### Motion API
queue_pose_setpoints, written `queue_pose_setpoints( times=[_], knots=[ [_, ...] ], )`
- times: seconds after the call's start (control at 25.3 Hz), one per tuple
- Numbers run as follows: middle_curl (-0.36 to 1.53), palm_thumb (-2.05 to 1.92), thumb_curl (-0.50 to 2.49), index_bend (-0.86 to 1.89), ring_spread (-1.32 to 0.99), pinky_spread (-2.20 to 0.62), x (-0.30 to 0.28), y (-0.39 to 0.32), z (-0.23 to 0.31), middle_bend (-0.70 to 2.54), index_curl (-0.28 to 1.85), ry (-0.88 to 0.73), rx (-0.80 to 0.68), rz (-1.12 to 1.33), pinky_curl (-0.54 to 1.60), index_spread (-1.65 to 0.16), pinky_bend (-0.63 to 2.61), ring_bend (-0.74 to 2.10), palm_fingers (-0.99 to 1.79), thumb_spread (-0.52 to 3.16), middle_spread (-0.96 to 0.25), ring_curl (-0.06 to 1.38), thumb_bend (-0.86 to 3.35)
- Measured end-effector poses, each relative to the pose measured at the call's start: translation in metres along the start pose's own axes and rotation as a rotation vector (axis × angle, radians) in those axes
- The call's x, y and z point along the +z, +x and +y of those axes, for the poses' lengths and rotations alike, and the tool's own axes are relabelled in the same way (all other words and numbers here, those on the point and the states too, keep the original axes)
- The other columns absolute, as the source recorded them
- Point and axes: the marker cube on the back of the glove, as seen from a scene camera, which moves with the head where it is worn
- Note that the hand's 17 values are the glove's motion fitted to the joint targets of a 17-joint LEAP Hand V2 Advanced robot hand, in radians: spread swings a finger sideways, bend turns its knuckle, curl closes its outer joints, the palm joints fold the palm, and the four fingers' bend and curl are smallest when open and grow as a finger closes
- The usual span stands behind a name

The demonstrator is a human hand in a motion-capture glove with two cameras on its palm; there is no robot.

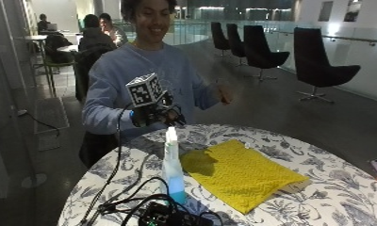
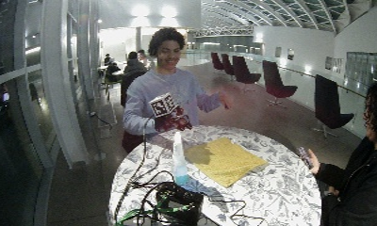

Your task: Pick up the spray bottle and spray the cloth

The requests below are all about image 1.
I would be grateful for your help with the white marker cube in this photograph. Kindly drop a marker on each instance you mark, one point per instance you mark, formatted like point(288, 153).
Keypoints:
point(144, 89)

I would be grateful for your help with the clear spray bottle blue liquid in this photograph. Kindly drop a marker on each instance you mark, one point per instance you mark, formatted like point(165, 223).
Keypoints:
point(172, 169)

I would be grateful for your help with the the person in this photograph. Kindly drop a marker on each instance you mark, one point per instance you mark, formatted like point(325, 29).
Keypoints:
point(125, 66)

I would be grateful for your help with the yellow knitted cloth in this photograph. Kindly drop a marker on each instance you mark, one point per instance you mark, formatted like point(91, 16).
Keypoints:
point(239, 175)

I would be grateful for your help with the black jacket on chair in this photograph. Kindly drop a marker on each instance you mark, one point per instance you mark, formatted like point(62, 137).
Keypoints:
point(86, 67)

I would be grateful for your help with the black swivel chair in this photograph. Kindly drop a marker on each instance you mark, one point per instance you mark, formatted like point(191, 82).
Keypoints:
point(318, 62)
point(219, 36)
point(260, 50)
point(235, 40)

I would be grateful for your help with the grey floor mat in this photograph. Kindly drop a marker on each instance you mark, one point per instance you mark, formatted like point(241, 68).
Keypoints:
point(50, 114)

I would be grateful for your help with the black electronic device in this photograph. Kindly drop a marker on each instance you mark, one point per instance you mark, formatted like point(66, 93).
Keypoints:
point(167, 216)

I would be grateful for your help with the green chair with dark bag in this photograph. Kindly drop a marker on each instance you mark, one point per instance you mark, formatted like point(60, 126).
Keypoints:
point(59, 50)

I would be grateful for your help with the round metal floor base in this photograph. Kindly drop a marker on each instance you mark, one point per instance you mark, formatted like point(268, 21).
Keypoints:
point(34, 181)

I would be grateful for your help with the laptop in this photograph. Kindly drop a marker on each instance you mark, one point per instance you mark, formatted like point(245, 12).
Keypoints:
point(52, 27)

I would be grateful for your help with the white round table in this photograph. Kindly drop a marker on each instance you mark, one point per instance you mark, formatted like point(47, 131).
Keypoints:
point(35, 37)

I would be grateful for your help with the floral blue white tablecloth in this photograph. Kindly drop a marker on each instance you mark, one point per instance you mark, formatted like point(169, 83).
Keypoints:
point(322, 201)

